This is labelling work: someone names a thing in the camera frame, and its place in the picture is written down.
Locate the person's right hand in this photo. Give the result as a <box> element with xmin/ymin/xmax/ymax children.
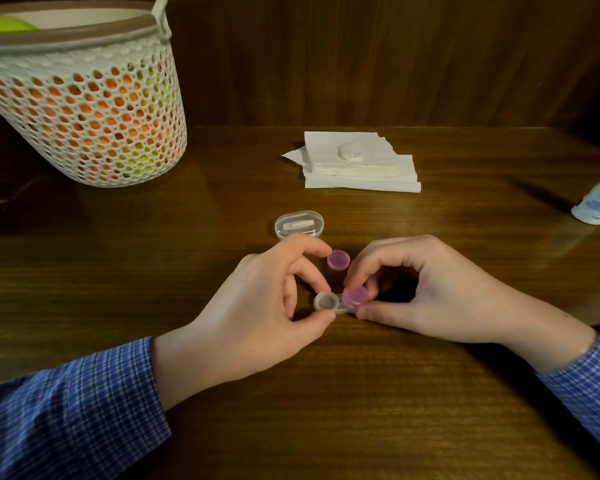
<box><xmin>344</xmin><ymin>235</ymin><xmax>512</xmax><ymax>345</ymax></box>

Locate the person's left hand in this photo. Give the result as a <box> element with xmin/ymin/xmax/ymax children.
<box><xmin>192</xmin><ymin>234</ymin><xmax>337</xmax><ymax>391</ymax></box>

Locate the clear contact lens case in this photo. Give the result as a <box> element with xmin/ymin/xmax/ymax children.
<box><xmin>313</xmin><ymin>291</ymin><xmax>358</xmax><ymax>315</ymax></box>

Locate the person's right forearm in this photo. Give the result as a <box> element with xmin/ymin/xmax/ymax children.
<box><xmin>500</xmin><ymin>294</ymin><xmax>600</xmax><ymax>463</ymax></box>

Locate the person's left forearm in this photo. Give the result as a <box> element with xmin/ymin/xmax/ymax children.
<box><xmin>0</xmin><ymin>322</ymin><xmax>197</xmax><ymax>480</ymax></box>

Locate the clear oval plastic container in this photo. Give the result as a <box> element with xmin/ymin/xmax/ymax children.
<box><xmin>274</xmin><ymin>210</ymin><xmax>325</xmax><ymax>241</ymax></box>

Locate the stack of white napkins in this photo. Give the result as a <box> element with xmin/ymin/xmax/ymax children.
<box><xmin>281</xmin><ymin>131</ymin><xmax>422</xmax><ymax>194</ymax></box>

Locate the white bottle with blue label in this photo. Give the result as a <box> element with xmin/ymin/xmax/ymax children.
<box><xmin>571</xmin><ymin>164</ymin><xmax>600</xmax><ymax>226</ymax></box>

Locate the pile of orange green balls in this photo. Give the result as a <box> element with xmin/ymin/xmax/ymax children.
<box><xmin>0</xmin><ymin>66</ymin><xmax>182</xmax><ymax>179</ymax></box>

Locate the white perforated plastic basket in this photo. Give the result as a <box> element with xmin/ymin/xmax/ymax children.
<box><xmin>0</xmin><ymin>0</ymin><xmax>188</xmax><ymax>188</ymax></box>

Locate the yellow-green ball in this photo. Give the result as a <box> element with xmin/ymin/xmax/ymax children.
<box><xmin>0</xmin><ymin>16</ymin><xmax>40</xmax><ymax>33</ymax></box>

